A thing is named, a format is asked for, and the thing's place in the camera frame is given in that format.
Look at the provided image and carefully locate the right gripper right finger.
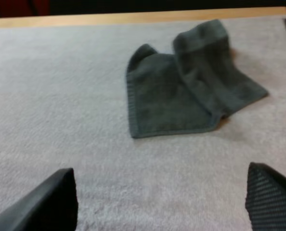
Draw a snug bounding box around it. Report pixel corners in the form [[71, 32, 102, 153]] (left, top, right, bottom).
[[244, 162, 286, 231]]

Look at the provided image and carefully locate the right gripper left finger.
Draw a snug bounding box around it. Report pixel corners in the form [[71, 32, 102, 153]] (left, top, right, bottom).
[[0, 167, 79, 231]]

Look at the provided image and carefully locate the dark grey-green towel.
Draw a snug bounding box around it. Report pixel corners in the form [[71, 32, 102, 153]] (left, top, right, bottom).
[[126, 18, 269, 139]]

